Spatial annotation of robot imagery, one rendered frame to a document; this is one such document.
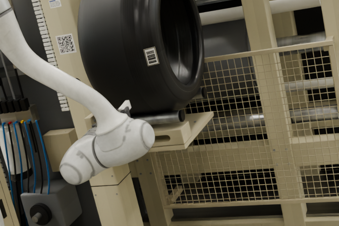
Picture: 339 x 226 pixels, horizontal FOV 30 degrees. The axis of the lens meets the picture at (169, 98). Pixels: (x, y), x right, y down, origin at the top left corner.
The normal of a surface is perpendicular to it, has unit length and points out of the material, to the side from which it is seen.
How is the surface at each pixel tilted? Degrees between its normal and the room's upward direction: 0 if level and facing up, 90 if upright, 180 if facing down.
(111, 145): 90
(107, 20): 65
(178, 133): 90
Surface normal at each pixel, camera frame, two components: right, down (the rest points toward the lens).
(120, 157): -0.18, 0.59
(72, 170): -0.29, 0.33
